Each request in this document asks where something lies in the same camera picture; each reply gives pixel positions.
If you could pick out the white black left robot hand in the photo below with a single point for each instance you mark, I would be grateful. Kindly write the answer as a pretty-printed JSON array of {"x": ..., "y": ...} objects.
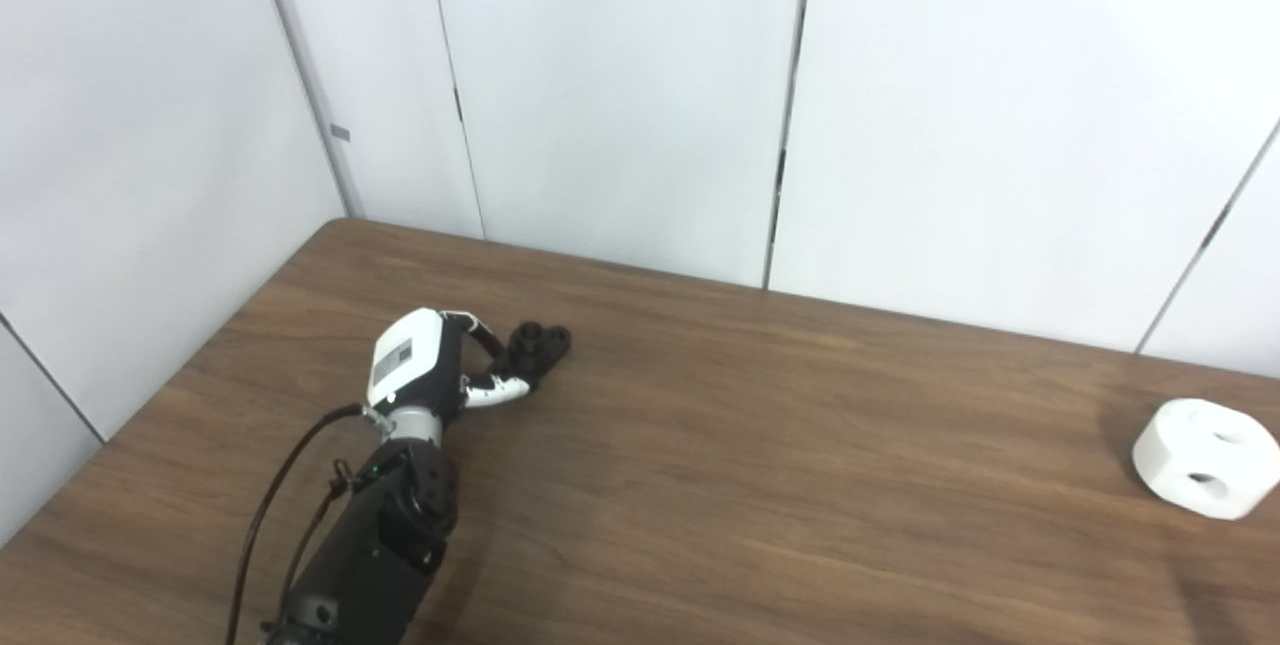
[{"x": 405, "y": 360}]

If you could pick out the black flanged holder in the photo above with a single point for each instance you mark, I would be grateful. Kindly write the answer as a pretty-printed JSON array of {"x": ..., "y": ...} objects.
[{"x": 540, "y": 350}]

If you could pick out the round white piece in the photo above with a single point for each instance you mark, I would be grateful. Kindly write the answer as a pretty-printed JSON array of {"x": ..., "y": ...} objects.
[{"x": 1170, "y": 455}]

